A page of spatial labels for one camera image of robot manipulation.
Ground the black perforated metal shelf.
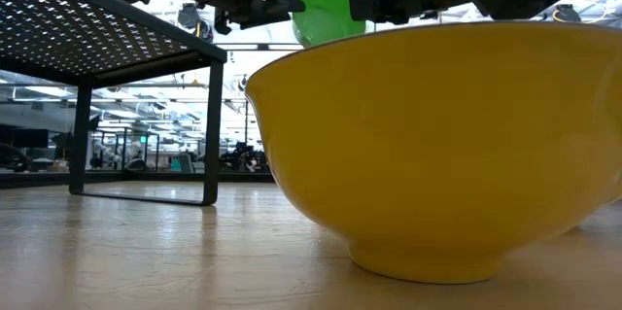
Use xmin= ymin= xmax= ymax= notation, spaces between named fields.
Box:
xmin=0 ymin=0 xmax=228 ymax=207

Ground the green mini bowl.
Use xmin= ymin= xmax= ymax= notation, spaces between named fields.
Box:
xmin=291 ymin=0 xmax=368 ymax=50

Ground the black background monitor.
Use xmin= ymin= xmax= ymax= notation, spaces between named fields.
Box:
xmin=10 ymin=127 xmax=51 ymax=151

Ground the yellow floral patterned mini bowl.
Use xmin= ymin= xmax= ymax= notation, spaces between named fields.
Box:
xmin=244 ymin=20 xmax=622 ymax=286

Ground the black aluminium table frame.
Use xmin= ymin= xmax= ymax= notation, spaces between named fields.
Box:
xmin=0 ymin=169 xmax=276 ymax=190

